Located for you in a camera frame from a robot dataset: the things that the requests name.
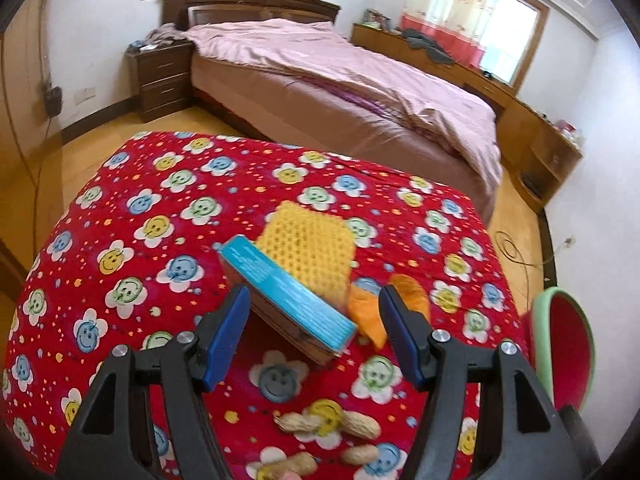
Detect small items on shelf unit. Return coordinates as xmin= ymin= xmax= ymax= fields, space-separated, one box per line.
xmin=542 ymin=117 xmax=586 ymax=149

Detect red flower-print blanket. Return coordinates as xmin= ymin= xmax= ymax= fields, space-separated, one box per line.
xmin=0 ymin=131 xmax=539 ymax=480

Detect long wooden cabinet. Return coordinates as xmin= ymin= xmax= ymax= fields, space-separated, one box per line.
xmin=349 ymin=22 xmax=516 ymax=111

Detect wooden wardrobe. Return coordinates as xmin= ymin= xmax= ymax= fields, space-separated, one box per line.
xmin=0 ymin=0 xmax=66 ymax=301

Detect wooden corner shelf unit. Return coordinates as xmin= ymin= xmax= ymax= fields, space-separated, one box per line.
xmin=499 ymin=94 xmax=584 ymax=214

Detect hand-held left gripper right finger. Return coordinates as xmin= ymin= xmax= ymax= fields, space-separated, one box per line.
xmin=378 ymin=285 xmax=584 ymax=480

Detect yellow foam net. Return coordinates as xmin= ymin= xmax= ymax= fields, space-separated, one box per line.
xmin=253 ymin=200 xmax=357 ymax=306

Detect grey clothes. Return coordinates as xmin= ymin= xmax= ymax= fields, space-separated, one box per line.
xmin=402 ymin=28 xmax=456 ymax=65

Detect thin cable on floor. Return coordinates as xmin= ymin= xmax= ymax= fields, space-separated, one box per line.
xmin=492 ymin=229 xmax=547 ymax=307

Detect blue cardboard box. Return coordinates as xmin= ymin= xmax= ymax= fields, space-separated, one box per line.
xmin=216 ymin=237 xmax=359 ymax=366

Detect bed with pink blanket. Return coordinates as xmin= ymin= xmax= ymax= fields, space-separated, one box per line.
xmin=182 ymin=17 xmax=504 ymax=202
xmin=192 ymin=52 xmax=494 ymax=227

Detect dark wooden nightstand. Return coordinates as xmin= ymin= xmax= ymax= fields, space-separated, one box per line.
xmin=124 ymin=40 xmax=196 ymax=122

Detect green bin with red inside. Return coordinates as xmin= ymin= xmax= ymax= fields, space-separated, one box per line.
xmin=520 ymin=286 xmax=597 ymax=414

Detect peanut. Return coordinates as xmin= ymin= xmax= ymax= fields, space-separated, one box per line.
xmin=259 ymin=452 xmax=319 ymax=479
xmin=339 ymin=409 xmax=381 ymax=439
xmin=277 ymin=412 xmax=321 ymax=434
xmin=342 ymin=444 xmax=381 ymax=465

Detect window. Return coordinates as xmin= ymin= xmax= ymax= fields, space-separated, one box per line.
xmin=477 ymin=0 xmax=549 ymax=86

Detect white and red curtain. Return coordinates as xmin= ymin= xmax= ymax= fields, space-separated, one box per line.
xmin=399 ymin=0 xmax=511 ymax=69

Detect black charger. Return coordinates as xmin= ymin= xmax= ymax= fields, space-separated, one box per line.
xmin=43 ymin=86 xmax=64 ymax=117

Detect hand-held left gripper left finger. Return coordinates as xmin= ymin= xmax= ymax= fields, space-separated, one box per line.
xmin=55 ymin=284 xmax=252 ymax=480

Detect clothes pile on nightstand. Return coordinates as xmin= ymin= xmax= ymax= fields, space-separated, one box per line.
xmin=127 ymin=23 xmax=189 ymax=54

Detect crumpled orange wrapper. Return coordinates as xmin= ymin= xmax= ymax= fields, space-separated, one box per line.
xmin=347 ymin=273 xmax=431 ymax=350

